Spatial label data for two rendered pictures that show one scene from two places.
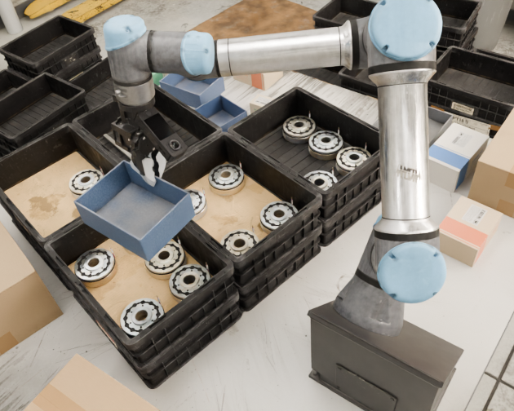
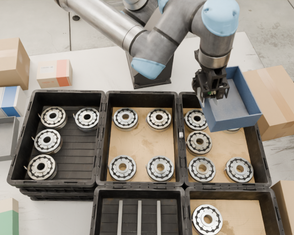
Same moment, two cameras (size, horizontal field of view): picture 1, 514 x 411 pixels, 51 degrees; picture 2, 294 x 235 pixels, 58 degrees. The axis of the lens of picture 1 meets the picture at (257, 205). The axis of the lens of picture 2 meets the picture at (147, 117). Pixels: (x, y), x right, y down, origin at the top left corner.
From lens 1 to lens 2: 143 cm
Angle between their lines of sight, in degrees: 71
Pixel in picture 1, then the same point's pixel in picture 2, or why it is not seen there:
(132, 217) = (225, 106)
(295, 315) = not seen: hidden behind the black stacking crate
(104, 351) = not seen: hidden behind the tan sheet
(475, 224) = (53, 66)
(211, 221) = (155, 151)
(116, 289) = (232, 152)
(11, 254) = (293, 207)
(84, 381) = (270, 111)
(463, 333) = (108, 56)
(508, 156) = (3, 60)
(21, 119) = not seen: outside the picture
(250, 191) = (118, 152)
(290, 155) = (69, 157)
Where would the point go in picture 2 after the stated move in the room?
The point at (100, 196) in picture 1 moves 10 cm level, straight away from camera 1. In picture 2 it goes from (239, 122) to (236, 150)
